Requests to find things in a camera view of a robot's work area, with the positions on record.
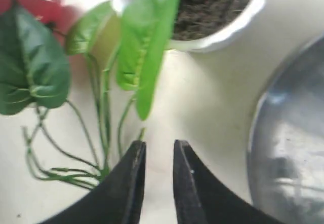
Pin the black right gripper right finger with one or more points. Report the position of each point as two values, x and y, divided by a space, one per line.
200 197

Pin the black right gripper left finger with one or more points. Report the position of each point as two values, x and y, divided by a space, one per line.
117 199

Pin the red anthurium flowers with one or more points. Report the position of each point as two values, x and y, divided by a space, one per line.
35 71

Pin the stainless steel bowl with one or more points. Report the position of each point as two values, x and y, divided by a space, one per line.
285 150

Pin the dark potting soil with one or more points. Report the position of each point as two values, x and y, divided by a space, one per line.
198 19

